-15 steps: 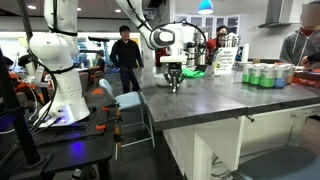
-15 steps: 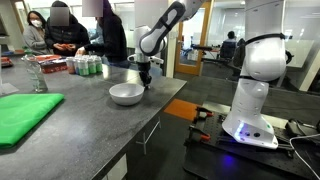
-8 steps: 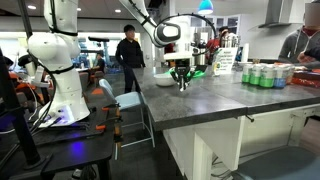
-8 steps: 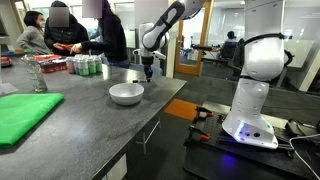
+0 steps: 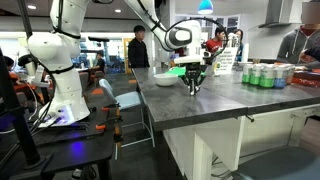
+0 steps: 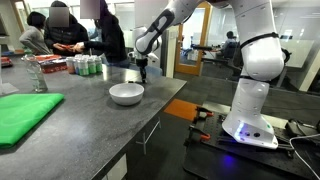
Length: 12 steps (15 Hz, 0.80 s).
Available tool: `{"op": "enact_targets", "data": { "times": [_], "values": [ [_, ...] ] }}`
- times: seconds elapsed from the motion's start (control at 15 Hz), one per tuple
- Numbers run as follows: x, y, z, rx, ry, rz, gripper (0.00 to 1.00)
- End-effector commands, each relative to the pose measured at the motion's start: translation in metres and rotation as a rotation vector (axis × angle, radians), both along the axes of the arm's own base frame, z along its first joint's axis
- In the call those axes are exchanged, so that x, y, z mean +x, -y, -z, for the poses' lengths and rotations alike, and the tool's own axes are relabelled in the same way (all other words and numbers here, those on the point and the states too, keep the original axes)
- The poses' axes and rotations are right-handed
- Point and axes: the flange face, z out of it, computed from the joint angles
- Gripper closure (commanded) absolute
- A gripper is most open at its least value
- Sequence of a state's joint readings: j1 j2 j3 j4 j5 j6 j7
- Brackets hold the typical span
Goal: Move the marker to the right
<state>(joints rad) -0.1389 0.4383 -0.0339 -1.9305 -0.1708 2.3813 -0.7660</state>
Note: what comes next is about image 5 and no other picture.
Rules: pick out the steel range hood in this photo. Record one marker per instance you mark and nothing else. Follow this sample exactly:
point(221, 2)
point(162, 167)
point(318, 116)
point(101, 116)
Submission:
point(275, 15)

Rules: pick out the person with long dark hair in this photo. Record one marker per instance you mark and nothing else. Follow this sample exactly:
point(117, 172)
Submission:
point(238, 40)

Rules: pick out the light blue chair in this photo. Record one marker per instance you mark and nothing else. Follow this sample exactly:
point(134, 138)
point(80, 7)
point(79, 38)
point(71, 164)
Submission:
point(125, 99)

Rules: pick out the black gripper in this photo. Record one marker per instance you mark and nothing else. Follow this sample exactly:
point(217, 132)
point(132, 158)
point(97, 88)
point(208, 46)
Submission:
point(194, 71)

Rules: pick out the white bowl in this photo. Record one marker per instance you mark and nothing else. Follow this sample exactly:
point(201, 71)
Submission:
point(165, 80)

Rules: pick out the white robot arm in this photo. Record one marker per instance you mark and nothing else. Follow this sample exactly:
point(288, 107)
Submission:
point(65, 83)

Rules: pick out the blue pendant lamp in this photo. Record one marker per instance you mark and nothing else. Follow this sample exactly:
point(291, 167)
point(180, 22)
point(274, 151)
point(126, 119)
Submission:
point(205, 7)

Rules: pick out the blue drink can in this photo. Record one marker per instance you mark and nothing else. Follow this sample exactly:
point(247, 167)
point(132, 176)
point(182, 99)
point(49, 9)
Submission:
point(280, 78)

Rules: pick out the person in red shirt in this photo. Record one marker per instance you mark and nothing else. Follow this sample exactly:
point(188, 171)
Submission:
point(214, 43)

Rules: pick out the green drink can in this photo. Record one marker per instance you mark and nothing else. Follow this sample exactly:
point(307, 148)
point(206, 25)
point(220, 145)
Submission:
point(267, 77)
point(256, 75)
point(246, 74)

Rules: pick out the white kitchen island base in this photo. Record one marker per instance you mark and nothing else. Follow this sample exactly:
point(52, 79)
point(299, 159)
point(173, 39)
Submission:
point(266, 133)

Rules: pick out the black tripod pole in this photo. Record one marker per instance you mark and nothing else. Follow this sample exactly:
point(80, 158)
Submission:
point(20, 130)

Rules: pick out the red flat box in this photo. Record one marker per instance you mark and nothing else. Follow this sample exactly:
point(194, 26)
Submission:
point(306, 80)

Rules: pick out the person in grey hoodie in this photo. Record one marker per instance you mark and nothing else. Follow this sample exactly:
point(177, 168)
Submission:
point(293, 43)

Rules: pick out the grey padded seat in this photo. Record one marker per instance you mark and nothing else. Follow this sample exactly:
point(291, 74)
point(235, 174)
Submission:
point(280, 165)

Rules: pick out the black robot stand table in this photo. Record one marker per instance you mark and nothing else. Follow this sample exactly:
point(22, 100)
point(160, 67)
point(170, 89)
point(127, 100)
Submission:
point(76, 146)

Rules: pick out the seated person in dark clothes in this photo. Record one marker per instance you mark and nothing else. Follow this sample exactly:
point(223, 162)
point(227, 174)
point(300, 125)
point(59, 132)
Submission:
point(100, 62)

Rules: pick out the white printed sign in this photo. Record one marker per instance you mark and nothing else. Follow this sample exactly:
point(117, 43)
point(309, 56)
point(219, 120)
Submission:
point(226, 60)

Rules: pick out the orange drink can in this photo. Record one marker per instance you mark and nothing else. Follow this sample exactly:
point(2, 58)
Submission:
point(290, 74)

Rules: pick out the man in black clothes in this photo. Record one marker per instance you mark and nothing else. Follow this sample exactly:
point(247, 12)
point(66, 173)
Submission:
point(138, 51)

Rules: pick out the orange black bar clamp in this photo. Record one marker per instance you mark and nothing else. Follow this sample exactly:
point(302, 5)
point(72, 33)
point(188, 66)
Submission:
point(117, 125)

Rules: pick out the green flat board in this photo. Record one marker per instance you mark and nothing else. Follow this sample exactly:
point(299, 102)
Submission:
point(177, 71)

